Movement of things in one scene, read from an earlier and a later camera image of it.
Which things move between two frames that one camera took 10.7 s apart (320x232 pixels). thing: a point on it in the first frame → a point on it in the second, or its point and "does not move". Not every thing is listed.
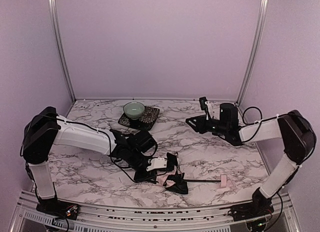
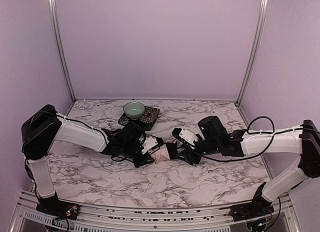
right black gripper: x=204 y=123 → x=188 y=152
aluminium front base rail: x=28 y=218 does not move
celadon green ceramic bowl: x=134 y=110 does not move
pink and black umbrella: x=177 y=182 → x=161 y=154
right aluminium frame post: x=253 y=55 does not move
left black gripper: x=168 y=170 → x=144 y=158
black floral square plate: x=147 y=121 does not move
